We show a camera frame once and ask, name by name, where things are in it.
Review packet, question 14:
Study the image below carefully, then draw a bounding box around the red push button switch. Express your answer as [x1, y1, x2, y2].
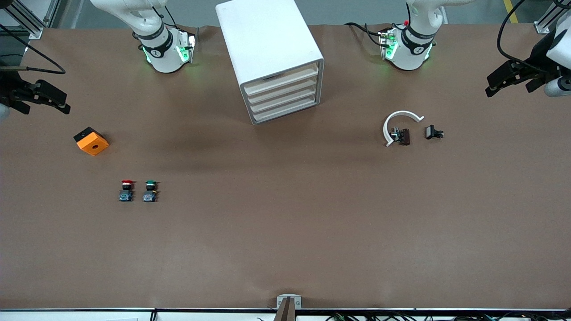
[119, 179, 135, 202]

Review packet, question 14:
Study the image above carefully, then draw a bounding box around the orange box with hole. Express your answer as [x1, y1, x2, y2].
[73, 127, 110, 156]

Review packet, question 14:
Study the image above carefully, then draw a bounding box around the dark brown small component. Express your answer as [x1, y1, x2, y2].
[390, 128, 411, 146]

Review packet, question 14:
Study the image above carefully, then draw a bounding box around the aluminium frame profile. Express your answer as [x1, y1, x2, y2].
[534, 0, 571, 35]
[0, 0, 61, 40]

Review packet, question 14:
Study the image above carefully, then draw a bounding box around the white curved plastic ring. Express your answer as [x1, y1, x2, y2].
[382, 110, 425, 147]

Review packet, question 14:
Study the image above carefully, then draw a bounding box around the green push button switch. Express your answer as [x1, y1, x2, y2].
[142, 180, 160, 203]

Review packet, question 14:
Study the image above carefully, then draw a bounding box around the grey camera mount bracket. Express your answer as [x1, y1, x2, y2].
[273, 294, 302, 321]

